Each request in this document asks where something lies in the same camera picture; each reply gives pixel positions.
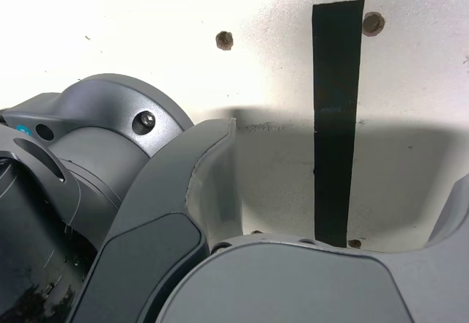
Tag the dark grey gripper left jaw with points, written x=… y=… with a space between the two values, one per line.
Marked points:
x=146 y=235

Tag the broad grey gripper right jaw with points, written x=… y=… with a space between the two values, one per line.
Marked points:
x=293 y=286

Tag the black tape strip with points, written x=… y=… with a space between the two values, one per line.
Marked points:
x=335 y=118

